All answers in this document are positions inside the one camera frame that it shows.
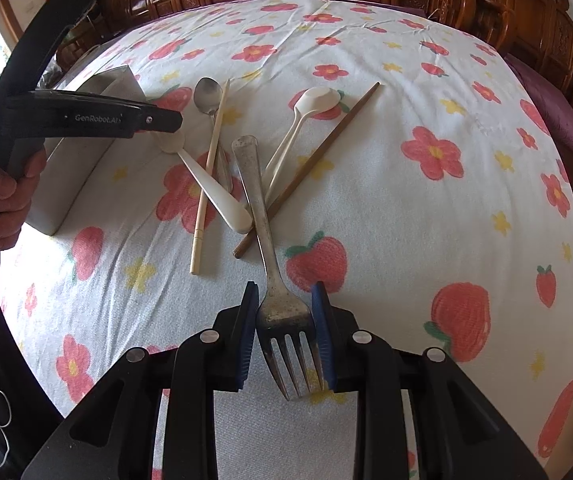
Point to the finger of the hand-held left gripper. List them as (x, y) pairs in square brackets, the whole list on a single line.
[(71, 5), (164, 120)]

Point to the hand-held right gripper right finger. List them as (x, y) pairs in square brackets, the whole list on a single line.
[(324, 340)]

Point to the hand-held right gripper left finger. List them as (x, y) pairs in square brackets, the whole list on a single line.
[(247, 340)]

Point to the large metal fork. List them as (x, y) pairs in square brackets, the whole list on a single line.
[(281, 305)]

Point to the metal spoon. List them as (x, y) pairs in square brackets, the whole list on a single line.
[(208, 94)]

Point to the rectangular metal tray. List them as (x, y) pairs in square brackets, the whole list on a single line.
[(81, 180)]

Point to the light wooden chopstick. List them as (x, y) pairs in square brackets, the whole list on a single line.
[(206, 185)]

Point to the thick white plastic spoon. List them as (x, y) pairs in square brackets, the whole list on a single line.
[(216, 195)]

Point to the thin white plastic spoon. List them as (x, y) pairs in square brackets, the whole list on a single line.
[(316, 100)]

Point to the dark brown chopstick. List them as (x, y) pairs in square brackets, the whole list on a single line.
[(326, 146)]

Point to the person's left hand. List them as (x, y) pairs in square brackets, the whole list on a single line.
[(11, 205)]

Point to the floral strawberry tablecloth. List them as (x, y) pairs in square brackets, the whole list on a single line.
[(391, 210)]

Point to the purple sofa cushion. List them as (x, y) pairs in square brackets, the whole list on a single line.
[(411, 7)]

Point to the purple armchair cushion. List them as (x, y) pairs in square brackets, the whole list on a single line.
[(561, 110)]

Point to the carved wooden armchair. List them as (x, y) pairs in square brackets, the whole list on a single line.
[(531, 5)]

